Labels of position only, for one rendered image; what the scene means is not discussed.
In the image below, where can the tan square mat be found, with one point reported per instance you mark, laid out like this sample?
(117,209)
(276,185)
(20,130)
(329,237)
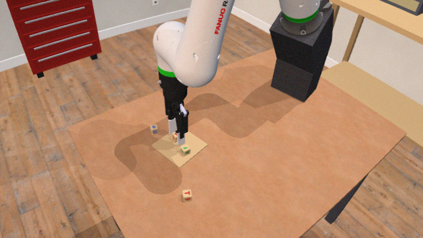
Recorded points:
(169,148)

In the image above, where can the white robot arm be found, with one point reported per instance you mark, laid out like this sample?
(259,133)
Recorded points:
(193,60)

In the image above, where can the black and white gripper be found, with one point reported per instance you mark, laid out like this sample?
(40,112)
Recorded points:
(176,111)

